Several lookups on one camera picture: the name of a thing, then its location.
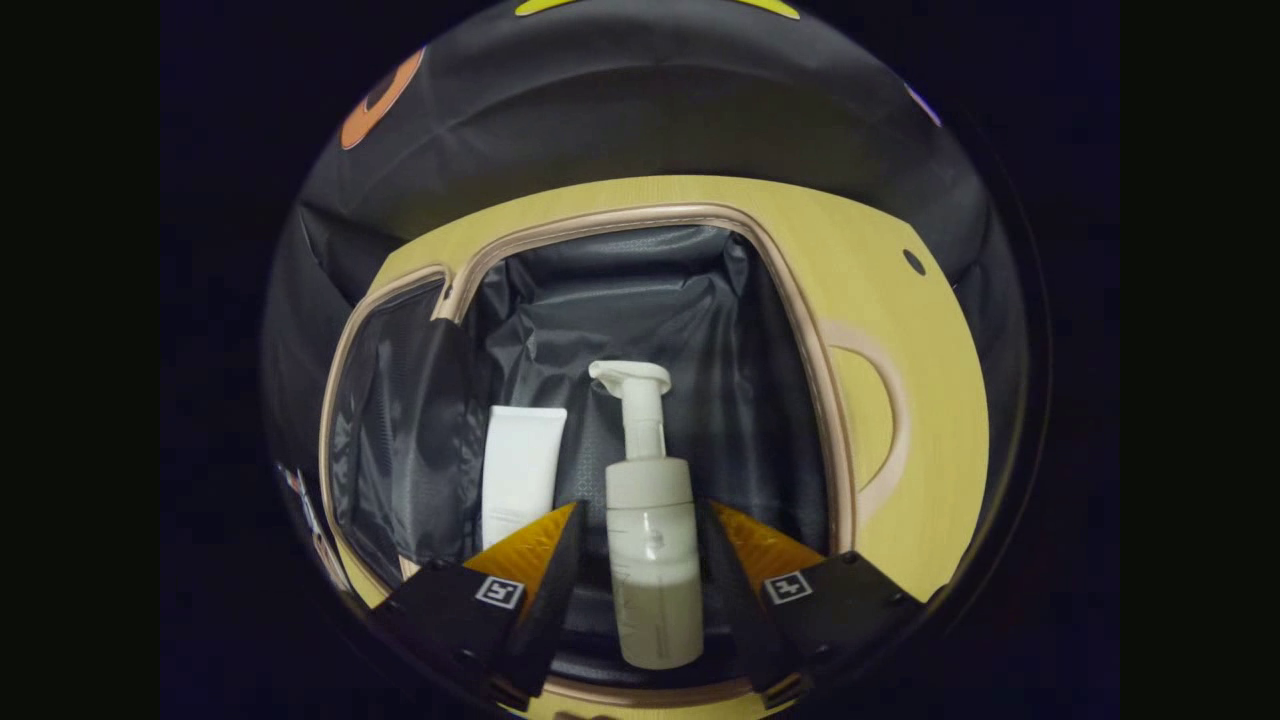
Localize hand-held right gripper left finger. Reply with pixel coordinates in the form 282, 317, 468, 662
375, 500, 589, 711

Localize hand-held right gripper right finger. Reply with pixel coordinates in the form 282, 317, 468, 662
698, 500, 926, 711

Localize white pump bottle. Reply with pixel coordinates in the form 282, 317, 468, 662
588, 360, 705, 671

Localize pink hard-shell suitcase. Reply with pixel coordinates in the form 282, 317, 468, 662
318, 203, 911, 709

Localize colourful printed panel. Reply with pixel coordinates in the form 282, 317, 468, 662
278, 462, 351, 593

